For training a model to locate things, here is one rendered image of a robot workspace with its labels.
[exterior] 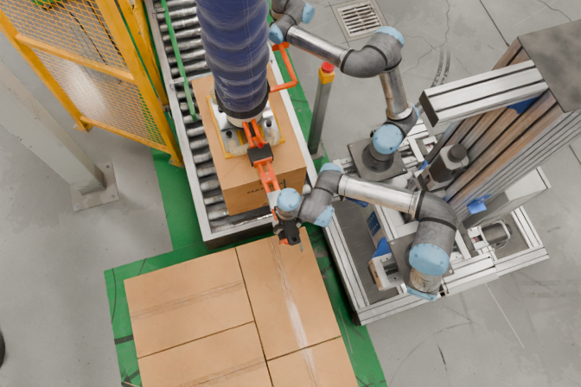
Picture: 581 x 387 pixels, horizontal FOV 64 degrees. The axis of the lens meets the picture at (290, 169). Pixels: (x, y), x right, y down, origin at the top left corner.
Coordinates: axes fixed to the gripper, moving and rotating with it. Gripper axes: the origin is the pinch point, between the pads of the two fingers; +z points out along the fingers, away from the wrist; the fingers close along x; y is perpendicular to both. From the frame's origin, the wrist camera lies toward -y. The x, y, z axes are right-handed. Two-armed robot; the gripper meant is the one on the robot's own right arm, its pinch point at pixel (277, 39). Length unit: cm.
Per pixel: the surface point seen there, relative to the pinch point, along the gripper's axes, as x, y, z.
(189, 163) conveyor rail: -59, 21, 62
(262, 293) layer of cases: -41, 101, 67
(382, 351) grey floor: 19, 150, 122
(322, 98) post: 23, 13, 44
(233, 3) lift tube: -28, 41, -76
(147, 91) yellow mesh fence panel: -68, -9, 27
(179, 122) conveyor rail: -58, -7, 62
